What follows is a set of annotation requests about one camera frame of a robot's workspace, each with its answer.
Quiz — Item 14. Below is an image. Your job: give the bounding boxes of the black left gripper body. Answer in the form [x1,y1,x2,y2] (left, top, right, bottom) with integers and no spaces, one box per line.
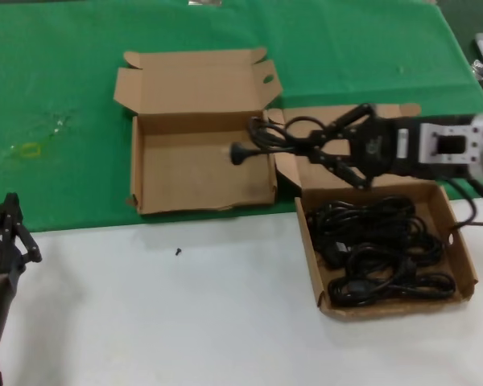
[0,235,28,283]

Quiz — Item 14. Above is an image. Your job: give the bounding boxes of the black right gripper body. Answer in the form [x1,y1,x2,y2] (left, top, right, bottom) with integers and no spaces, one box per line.
[347,115,423,179]

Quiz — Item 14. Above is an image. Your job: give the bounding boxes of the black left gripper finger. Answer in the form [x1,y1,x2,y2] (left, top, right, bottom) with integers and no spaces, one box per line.
[0,192,18,251]
[7,193,44,265]

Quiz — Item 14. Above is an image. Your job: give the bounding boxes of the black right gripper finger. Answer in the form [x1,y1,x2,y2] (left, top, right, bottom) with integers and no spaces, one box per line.
[308,147,374,190]
[308,102,378,151]

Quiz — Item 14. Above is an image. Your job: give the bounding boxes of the black power cable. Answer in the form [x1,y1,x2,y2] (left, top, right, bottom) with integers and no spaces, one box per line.
[328,260,457,310]
[305,195,418,243]
[316,224,444,275]
[229,115,327,166]

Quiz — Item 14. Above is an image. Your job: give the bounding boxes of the torn-rim open cardboard box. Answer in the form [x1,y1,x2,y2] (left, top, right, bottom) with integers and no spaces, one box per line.
[113,47,283,216]

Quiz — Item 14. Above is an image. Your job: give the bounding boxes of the open brown cardboard box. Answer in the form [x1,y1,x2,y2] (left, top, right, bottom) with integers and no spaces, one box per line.
[265,102,479,322]

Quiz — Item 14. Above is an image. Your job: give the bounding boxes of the clear tape scraps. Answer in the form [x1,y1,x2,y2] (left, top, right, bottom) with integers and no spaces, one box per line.
[43,109,74,137]

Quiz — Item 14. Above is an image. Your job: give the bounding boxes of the green table cloth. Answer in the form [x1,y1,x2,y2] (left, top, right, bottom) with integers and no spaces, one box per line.
[0,0,483,235]

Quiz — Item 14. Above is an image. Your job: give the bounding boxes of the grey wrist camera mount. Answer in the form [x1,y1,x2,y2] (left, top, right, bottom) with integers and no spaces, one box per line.
[418,118,483,168]

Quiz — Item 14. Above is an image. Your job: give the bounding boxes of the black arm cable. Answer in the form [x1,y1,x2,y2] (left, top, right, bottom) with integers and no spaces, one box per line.
[445,175,483,227]

